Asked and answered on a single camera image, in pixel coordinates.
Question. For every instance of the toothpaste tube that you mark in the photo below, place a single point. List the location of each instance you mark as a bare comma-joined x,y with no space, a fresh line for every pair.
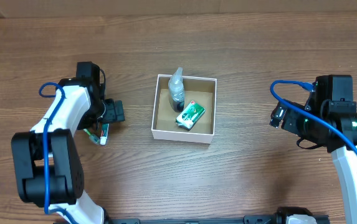
104,134

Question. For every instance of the pump soap bottle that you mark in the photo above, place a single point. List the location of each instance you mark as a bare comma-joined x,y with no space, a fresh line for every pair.
176,90

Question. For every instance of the green soap bar pack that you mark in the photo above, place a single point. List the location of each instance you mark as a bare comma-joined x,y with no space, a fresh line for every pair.
190,115

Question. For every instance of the white cardboard box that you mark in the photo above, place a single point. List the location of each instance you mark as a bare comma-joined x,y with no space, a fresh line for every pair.
202,91

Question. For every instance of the green toothbrush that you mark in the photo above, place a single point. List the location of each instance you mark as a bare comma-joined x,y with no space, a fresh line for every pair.
94,138

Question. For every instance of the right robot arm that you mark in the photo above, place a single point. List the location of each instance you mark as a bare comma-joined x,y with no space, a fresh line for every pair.
327,119

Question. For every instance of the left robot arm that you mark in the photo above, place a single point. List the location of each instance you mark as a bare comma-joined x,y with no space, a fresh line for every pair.
47,166

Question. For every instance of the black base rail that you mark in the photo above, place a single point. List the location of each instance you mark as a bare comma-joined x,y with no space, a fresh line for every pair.
281,216

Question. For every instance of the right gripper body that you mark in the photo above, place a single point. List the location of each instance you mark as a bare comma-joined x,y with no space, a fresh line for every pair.
289,119

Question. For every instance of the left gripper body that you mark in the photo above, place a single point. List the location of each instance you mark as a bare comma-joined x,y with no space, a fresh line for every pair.
116,111

